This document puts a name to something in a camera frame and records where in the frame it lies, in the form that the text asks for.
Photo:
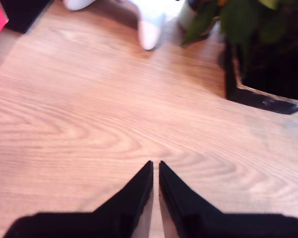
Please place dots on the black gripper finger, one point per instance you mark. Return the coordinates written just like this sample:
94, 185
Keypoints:
131, 205
183, 208

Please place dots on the black plant tray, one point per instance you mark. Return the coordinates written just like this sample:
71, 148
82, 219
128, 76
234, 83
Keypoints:
258, 99

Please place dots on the white game controller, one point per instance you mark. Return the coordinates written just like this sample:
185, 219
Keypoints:
151, 27

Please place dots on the green leafy houseplant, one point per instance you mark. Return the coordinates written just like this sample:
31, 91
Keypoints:
241, 22

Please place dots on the small white plant pot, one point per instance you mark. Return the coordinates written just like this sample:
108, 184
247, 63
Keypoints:
186, 12

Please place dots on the monitor stand with black base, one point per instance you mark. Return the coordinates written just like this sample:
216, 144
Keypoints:
24, 15

